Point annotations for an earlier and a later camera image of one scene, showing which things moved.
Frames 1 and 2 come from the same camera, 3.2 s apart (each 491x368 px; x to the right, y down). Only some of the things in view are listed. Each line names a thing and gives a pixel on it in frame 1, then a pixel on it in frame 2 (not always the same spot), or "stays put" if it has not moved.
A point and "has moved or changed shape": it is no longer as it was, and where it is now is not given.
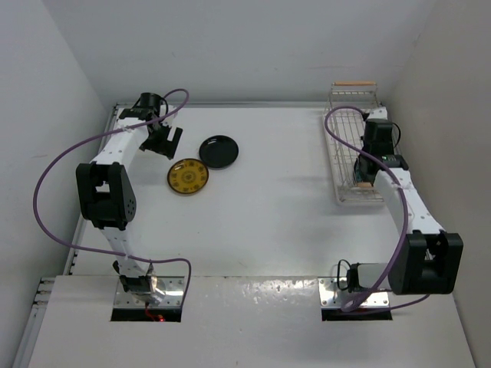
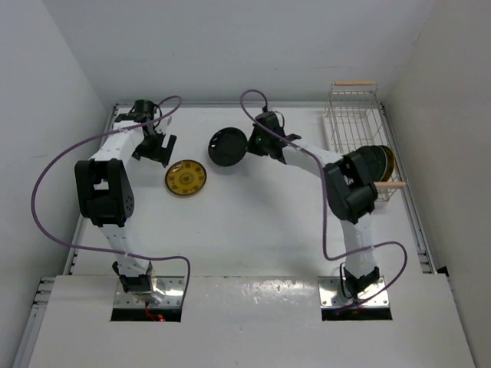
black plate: [219, 152] has moved or changed shape
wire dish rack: [343, 124] stays put
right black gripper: [391, 141] → [252, 146]
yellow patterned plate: [187, 175] stays put
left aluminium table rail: [46, 282] stays put
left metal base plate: [174, 295] stays put
